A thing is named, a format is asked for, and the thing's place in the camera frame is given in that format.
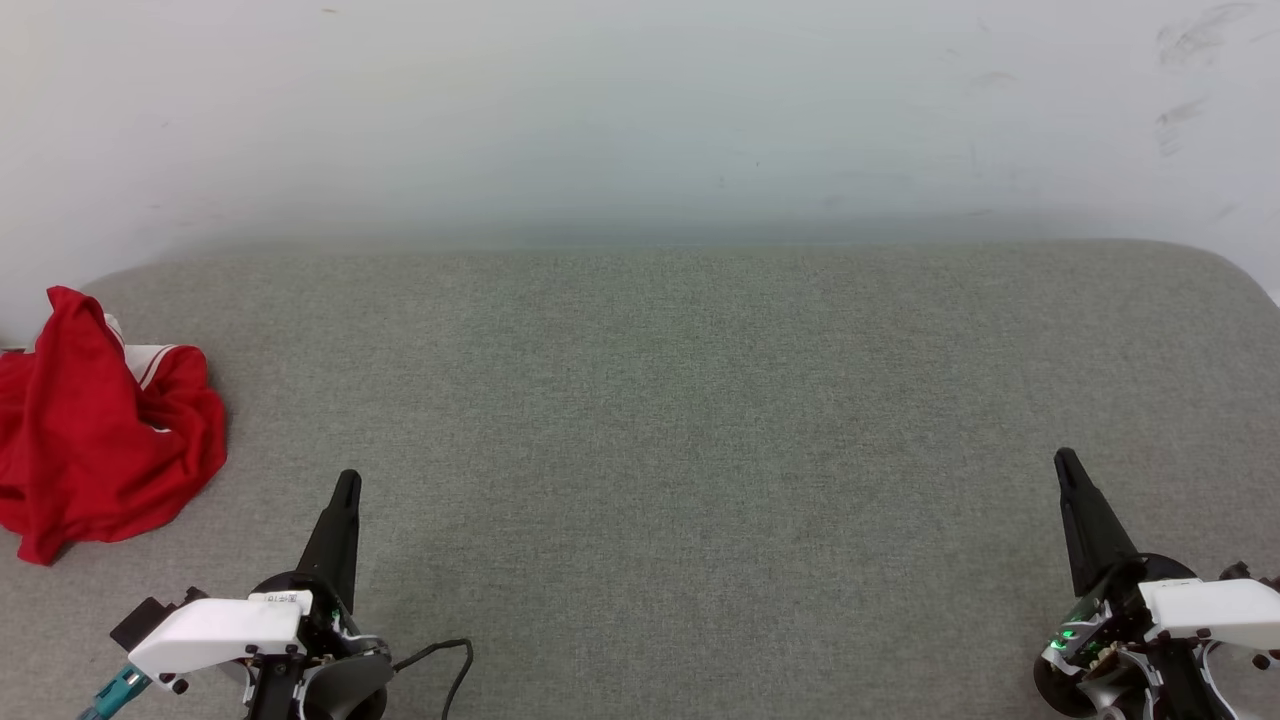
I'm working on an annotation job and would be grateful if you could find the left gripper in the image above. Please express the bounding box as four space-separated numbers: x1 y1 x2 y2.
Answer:
245 470 396 720

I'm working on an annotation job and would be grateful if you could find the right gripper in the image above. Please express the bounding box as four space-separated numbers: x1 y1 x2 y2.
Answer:
1033 447 1201 720

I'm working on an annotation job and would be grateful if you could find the red and white shirt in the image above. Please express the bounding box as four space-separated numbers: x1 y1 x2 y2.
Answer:
0 286 228 567

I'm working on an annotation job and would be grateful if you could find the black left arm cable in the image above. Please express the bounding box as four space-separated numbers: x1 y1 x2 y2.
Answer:
392 638 475 720

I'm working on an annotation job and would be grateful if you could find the teal left cable connector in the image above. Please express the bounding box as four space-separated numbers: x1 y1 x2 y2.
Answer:
76 664 153 720

